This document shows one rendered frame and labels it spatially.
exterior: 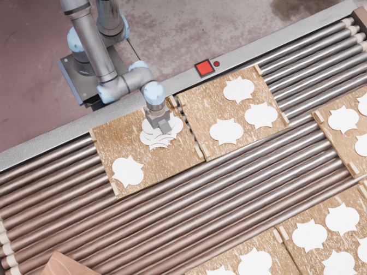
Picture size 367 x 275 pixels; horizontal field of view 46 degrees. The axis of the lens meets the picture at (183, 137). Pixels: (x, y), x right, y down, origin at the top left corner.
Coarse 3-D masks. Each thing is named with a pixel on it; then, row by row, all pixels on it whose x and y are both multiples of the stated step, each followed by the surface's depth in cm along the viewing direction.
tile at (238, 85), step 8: (240, 80) 200; (248, 80) 200; (224, 88) 198; (232, 88) 198; (240, 88) 198; (248, 88) 198; (224, 96) 197; (232, 96) 197; (240, 96) 197; (248, 96) 197
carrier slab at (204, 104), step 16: (224, 80) 201; (256, 80) 201; (176, 96) 198; (192, 96) 198; (208, 96) 198; (256, 96) 198; (272, 96) 198; (192, 112) 195; (208, 112) 195; (224, 112) 195; (240, 112) 195; (192, 128) 192; (208, 128) 192; (272, 128) 192; (208, 144) 190; (224, 144) 190; (240, 144) 190; (208, 160) 187
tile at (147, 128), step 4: (172, 116) 188; (144, 120) 188; (172, 120) 188; (144, 124) 187; (148, 124) 187; (172, 124) 187; (144, 128) 186; (148, 128) 186; (152, 128) 186; (156, 128) 186; (148, 132) 186; (152, 132) 186; (156, 132) 186; (160, 132) 186; (168, 132) 186; (156, 136) 185
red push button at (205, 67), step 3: (201, 63) 205; (204, 63) 205; (207, 63) 205; (198, 66) 204; (201, 66) 204; (204, 66) 204; (207, 66) 204; (210, 66) 204; (198, 69) 204; (201, 69) 204; (204, 69) 204; (207, 69) 204; (210, 69) 204; (201, 72) 203; (204, 72) 203; (207, 72) 203
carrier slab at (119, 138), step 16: (144, 112) 195; (176, 112) 195; (96, 128) 192; (112, 128) 192; (128, 128) 192; (96, 144) 190; (112, 144) 190; (128, 144) 190; (176, 144) 190; (192, 144) 190; (112, 160) 187; (144, 160) 187; (160, 160) 187; (176, 160) 187; (192, 160) 187; (112, 176) 184; (144, 176) 184; (160, 176) 184; (128, 192) 182
